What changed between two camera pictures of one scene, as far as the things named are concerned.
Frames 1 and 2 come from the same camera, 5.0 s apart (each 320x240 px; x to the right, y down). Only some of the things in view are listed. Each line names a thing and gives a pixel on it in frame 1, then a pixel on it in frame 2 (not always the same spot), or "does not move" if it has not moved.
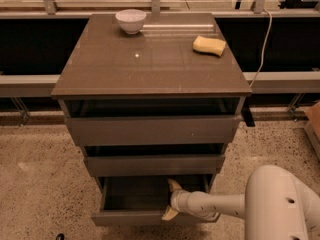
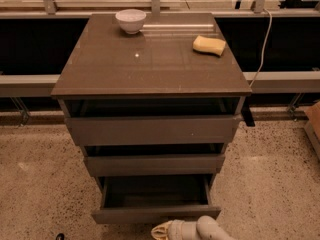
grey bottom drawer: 144,200 does not move
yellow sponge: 209,45 does not move
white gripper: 179,200 to 175,230
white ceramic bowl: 131,20 does not move
